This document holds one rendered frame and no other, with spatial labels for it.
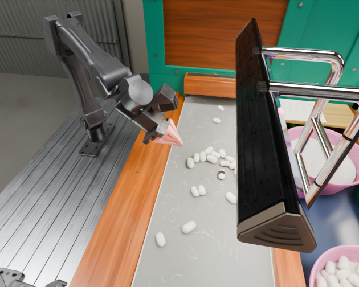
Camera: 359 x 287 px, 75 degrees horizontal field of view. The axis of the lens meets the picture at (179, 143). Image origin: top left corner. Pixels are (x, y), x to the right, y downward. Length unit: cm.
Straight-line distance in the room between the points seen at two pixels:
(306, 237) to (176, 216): 42
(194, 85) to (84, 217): 62
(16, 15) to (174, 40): 233
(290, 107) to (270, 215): 80
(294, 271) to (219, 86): 66
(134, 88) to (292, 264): 51
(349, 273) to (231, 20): 80
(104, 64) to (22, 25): 254
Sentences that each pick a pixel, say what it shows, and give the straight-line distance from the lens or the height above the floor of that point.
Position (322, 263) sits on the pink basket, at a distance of 67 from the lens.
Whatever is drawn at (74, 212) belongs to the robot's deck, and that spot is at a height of 67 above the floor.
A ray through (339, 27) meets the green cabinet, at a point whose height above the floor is 105.
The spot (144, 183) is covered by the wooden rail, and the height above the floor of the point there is 76.
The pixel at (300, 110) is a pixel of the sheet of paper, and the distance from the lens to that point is 102.
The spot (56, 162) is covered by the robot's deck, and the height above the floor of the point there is 67.
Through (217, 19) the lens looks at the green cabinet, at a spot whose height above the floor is 106.
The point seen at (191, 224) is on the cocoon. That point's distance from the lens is 61.
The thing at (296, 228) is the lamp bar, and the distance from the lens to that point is 26.
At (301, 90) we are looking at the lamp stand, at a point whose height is 112.
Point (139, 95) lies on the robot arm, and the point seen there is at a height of 103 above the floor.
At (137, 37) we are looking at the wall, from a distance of 259.
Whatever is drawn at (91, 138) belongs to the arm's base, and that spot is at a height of 70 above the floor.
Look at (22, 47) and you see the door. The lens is 327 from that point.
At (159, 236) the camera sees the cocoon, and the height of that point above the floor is 76.
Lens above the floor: 130
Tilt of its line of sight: 43 degrees down
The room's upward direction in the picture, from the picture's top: straight up
